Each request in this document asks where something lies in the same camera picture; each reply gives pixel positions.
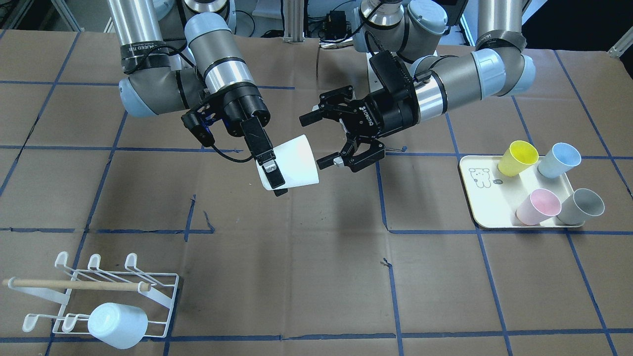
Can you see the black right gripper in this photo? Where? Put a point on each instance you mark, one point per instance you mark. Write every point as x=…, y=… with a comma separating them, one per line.
x=243, y=102

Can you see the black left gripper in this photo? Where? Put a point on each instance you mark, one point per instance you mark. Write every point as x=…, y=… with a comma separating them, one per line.
x=383, y=114

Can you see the cream white cup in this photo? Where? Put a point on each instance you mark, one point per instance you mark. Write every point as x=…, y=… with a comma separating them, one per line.
x=296, y=162

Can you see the light blue cup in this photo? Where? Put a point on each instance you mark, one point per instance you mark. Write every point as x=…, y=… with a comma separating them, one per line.
x=118, y=325
x=560, y=159

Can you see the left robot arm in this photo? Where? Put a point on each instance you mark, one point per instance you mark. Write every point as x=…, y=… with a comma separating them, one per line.
x=415, y=83

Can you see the yellow cup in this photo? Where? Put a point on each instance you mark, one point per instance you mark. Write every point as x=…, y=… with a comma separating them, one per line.
x=517, y=158

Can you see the pink cup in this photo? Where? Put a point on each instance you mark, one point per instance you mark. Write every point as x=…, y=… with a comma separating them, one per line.
x=539, y=206

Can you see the grey cup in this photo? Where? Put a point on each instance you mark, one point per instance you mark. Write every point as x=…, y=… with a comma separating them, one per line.
x=582, y=205

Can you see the cream plastic tray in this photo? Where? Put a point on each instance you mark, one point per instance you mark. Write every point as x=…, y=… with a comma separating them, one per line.
x=494, y=197

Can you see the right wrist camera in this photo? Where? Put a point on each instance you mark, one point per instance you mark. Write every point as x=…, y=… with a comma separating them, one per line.
x=194, y=122

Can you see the white wire cup rack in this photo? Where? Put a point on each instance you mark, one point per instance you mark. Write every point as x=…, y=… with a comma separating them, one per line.
x=83, y=289

